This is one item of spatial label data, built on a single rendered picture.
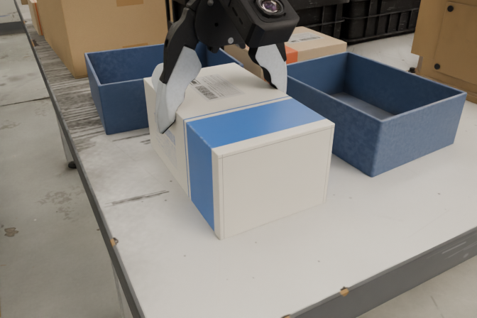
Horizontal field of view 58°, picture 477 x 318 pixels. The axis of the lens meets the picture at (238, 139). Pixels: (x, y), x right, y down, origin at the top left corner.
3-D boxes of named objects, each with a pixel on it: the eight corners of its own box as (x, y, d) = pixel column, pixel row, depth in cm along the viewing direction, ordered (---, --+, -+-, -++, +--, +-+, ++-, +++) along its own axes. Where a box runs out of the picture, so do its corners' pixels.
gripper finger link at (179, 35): (184, 91, 43) (226, 14, 42) (191, 96, 42) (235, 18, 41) (144, 72, 41) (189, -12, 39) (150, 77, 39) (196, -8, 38)
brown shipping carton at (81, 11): (189, 59, 85) (184, -27, 77) (75, 79, 75) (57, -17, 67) (138, 27, 107) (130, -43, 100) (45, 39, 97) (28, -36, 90)
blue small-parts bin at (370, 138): (454, 143, 55) (468, 92, 51) (371, 178, 48) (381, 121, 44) (343, 92, 70) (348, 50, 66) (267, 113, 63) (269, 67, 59)
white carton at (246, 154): (326, 202, 44) (335, 123, 39) (220, 240, 39) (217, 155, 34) (234, 125, 59) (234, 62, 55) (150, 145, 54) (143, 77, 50)
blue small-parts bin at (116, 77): (208, 77, 76) (206, 37, 72) (243, 109, 64) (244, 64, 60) (91, 95, 69) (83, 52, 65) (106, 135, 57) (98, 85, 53)
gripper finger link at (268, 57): (277, 75, 53) (240, 18, 48) (306, 91, 49) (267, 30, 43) (259, 92, 53) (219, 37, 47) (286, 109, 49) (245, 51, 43)
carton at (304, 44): (299, 65, 81) (302, 25, 78) (341, 86, 72) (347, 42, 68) (224, 80, 74) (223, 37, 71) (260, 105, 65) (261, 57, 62)
